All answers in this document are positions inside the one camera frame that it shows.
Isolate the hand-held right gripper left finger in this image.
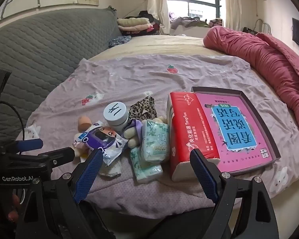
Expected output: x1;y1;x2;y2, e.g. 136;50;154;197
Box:
16;149;115;239

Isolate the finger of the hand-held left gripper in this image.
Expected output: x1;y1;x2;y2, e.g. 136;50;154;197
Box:
0;138;43;155
7;147;75;170

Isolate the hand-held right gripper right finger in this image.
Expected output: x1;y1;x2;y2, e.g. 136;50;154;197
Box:
190;148;286;239

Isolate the orange makeup sponge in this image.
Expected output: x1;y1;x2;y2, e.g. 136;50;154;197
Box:
78;116;92;132

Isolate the green tissue packet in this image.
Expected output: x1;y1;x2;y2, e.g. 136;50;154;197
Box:
130;147;163;183
141;119;170;162

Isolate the white plastic jar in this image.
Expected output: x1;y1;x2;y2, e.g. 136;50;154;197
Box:
103;102;129;135

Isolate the person's left hand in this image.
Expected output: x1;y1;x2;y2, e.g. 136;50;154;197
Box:
0;194;22;224

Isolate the white floral cloth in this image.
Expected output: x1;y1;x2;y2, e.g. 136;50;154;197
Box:
98;158;122;178

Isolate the purple mask packet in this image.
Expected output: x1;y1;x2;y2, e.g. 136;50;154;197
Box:
73;121;129;167

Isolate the red tissue pack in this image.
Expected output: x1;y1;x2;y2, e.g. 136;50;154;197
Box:
166;92;221;183

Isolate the cream plush bear purple ribbon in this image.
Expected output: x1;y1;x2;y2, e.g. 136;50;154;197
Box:
123;117;168;148

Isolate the leopard print scrunchie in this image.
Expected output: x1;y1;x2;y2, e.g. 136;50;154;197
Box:
129;96;158;127

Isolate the grey quilted sofa cover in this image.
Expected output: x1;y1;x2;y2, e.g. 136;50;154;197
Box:
0;8;122;145

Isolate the pink printed blanket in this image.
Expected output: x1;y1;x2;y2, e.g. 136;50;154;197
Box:
16;53;299;219

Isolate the dark floral cloth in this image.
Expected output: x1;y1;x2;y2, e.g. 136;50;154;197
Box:
108;35;132;48

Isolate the red quilt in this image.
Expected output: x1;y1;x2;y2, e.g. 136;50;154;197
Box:
203;25;299;138

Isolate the beige bed sheet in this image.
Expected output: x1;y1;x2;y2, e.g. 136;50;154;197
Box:
88;35;255;63

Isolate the pile of folded clothes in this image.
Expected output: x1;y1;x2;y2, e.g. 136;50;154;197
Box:
117;17;152;36

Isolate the heap of clothes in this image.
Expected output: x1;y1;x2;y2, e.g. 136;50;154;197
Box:
169;12;223;29

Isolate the cream curtain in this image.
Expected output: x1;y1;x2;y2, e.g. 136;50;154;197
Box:
223;0;243;28
147;0;170;35

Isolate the window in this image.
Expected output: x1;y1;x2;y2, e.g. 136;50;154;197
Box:
164;0;226;22

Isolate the black cable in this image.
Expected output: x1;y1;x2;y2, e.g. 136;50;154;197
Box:
0;101;25;145

